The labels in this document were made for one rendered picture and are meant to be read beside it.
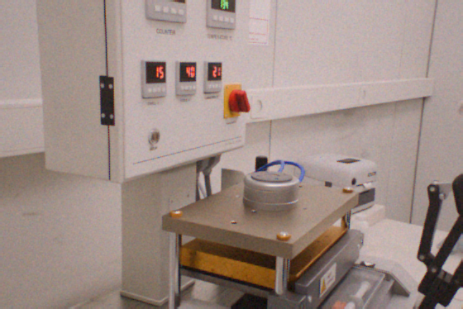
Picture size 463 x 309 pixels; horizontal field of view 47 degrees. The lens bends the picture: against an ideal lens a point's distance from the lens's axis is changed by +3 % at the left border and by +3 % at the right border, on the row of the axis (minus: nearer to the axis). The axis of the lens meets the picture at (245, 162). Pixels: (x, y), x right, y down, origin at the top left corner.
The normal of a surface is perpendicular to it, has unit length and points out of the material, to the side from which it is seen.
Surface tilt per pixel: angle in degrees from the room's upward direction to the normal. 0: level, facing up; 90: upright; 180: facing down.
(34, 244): 90
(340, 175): 86
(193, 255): 90
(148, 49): 90
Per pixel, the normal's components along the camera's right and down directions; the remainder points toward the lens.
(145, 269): -0.47, 0.16
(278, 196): 0.15, 0.21
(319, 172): -0.66, 0.06
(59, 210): 0.81, 0.14
